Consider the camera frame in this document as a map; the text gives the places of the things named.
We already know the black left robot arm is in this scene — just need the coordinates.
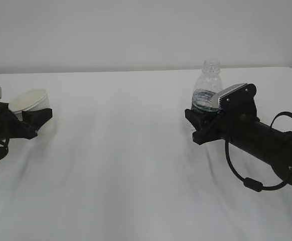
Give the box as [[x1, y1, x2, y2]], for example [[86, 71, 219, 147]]
[[0, 102, 53, 149]]

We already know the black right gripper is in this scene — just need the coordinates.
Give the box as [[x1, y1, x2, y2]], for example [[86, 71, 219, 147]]
[[185, 105, 259, 147]]

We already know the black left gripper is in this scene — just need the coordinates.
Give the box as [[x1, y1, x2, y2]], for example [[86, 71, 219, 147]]
[[0, 102, 53, 146]]

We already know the white paper cup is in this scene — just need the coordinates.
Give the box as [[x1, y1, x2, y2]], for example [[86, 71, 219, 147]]
[[9, 88, 50, 120]]

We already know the clear green-label water bottle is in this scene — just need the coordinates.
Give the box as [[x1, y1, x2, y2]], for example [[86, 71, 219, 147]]
[[191, 60, 223, 112]]

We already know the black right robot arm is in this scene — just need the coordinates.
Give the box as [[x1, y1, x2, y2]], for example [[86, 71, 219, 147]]
[[185, 106, 292, 192]]

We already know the black right camera cable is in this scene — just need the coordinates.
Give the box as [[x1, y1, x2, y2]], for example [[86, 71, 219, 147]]
[[225, 111, 292, 193]]

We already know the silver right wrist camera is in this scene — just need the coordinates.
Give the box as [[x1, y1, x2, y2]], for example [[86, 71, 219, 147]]
[[211, 83, 256, 110]]

